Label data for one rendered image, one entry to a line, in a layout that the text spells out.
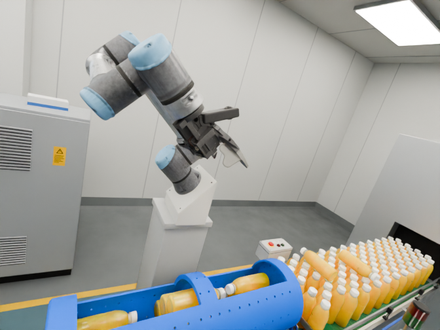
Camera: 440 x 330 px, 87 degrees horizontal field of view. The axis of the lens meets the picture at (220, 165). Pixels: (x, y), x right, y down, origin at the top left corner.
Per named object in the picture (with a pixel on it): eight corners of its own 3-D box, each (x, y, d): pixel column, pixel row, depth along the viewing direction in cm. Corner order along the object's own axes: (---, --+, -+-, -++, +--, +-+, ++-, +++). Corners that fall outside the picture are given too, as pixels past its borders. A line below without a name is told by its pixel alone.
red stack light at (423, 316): (404, 310, 100) (409, 303, 99) (410, 306, 104) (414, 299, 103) (422, 323, 95) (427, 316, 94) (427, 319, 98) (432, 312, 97)
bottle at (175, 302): (172, 324, 75) (220, 310, 85) (176, 306, 73) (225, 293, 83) (165, 306, 80) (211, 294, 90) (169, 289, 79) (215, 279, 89)
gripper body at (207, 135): (194, 156, 64) (167, 122, 58) (213, 136, 67) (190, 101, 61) (209, 161, 58) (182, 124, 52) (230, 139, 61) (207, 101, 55)
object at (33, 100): (27, 102, 171) (28, 92, 169) (66, 109, 186) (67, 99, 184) (26, 105, 162) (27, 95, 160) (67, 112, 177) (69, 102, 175)
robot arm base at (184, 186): (171, 188, 154) (162, 179, 149) (192, 169, 159) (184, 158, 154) (184, 199, 139) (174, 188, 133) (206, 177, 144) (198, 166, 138)
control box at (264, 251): (255, 253, 146) (259, 239, 143) (277, 250, 157) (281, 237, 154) (264, 265, 138) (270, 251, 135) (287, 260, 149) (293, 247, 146)
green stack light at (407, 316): (399, 319, 101) (404, 310, 100) (405, 315, 105) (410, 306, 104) (416, 332, 96) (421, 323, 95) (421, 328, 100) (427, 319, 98)
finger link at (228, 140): (232, 156, 62) (208, 135, 62) (236, 152, 63) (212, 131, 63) (237, 151, 58) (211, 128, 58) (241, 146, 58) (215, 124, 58)
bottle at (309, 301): (289, 319, 117) (302, 289, 113) (296, 313, 122) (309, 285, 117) (300, 330, 112) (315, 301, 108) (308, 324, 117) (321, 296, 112)
